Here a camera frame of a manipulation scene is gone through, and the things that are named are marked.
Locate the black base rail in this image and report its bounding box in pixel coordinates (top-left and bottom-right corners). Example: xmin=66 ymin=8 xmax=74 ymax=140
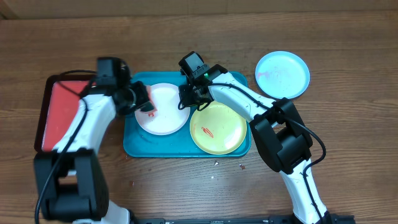
xmin=131 ymin=214 xmax=356 ymax=224

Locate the teal plastic tray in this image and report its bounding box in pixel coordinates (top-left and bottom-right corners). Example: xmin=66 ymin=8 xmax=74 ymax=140
xmin=123 ymin=71 xmax=252 ymax=159

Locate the yellow round plate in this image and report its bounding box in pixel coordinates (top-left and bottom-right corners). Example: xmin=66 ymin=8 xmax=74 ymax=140
xmin=190 ymin=101 xmax=248 ymax=156

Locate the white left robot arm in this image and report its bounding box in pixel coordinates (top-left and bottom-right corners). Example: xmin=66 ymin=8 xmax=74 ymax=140
xmin=34 ymin=82 xmax=154 ymax=223

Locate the dark tray with red liquid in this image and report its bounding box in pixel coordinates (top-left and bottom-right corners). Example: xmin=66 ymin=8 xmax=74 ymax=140
xmin=34 ymin=74 xmax=93 ymax=152

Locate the white round plate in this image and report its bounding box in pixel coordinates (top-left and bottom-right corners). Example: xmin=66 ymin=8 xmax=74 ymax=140
xmin=135 ymin=83 xmax=190 ymax=136

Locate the light blue round plate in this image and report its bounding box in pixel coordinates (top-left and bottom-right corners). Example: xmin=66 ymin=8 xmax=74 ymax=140
xmin=254 ymin=51 xmax=310 ymax=99

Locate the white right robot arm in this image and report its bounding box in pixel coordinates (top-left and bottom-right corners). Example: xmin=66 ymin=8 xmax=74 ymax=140
xmin=179 ymin=68 xmax=330 ymax=223

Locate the green and pink sponge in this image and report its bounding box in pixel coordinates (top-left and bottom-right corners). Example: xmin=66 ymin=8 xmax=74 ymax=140
xmin=140 ymin=85 xmax=157 ymax=114

